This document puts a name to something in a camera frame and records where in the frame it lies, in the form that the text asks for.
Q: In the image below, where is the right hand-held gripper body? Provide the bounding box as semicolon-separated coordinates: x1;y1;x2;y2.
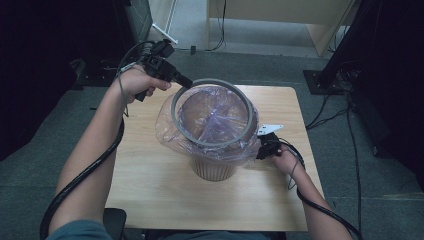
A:
256;123;285;158

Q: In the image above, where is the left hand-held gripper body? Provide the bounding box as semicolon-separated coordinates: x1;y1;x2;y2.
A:
134;22;179;103

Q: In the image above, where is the grey plastic bin ring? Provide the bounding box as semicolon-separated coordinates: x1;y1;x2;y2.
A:
170;78;257;149

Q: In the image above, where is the purple plastic bag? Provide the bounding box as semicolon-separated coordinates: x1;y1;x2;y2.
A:
154;84;263;168

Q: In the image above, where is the clear ribbed trash bin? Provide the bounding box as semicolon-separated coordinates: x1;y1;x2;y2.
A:
179;88;254;183

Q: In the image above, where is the person's right hand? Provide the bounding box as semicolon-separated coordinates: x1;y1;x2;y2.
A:
269;148;303;177

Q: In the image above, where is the person's left hand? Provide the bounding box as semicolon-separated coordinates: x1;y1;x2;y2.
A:
112;64;173;105

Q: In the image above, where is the dark grey computer case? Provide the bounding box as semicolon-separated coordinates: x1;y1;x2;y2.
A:
123;0;154;60

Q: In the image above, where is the black metal stand base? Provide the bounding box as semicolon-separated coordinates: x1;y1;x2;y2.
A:
302;69;345;96
75;64;118;89

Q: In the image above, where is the beige wooden desk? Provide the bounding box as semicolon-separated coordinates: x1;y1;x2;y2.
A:
206;0;358;58

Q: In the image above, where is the dark curtain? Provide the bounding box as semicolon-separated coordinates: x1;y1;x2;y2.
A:
328;0;424;191
0;0;134;163

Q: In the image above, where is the black hanging cable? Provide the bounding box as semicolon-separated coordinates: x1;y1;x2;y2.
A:
205;0;228;52

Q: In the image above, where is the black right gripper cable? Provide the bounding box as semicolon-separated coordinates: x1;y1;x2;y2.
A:
276;137;364;240

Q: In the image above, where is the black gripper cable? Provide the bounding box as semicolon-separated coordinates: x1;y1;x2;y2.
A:
39;39;158;240
276;137;364;240

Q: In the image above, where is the long black floor cable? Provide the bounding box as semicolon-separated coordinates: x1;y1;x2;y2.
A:
345;95;364;232

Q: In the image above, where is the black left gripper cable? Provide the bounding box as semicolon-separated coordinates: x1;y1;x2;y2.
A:
39;39;158;240

